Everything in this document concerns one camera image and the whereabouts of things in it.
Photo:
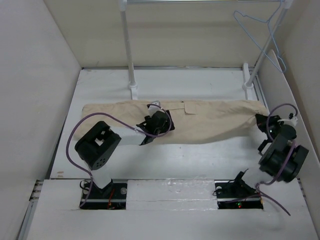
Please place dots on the light blue wire hanger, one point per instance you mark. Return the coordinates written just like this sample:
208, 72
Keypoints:
262, 35

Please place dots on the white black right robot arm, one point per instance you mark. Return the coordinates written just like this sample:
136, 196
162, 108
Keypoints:
281, 158

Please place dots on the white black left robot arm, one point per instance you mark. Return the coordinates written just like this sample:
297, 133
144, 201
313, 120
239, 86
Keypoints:
96, 147

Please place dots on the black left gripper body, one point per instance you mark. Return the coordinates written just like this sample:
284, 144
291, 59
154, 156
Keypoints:
165, 128

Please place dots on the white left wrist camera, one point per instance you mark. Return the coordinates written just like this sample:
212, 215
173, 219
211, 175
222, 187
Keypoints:
153, 107

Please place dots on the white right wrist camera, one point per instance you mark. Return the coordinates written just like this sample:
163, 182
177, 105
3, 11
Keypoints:
292, 120

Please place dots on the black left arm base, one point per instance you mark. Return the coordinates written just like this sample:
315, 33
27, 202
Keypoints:
112, 197

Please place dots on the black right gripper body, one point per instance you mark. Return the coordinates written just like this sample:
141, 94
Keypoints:
273, 126

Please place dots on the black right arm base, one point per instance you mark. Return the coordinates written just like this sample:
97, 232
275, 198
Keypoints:
231, 195

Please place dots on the beige trousers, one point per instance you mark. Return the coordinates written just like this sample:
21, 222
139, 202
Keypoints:
195, 121

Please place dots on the white clothes rack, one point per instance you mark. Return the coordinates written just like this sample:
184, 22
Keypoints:
248, 84

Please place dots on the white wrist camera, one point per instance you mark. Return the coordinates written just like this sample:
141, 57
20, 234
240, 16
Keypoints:
153, 107
292, 120

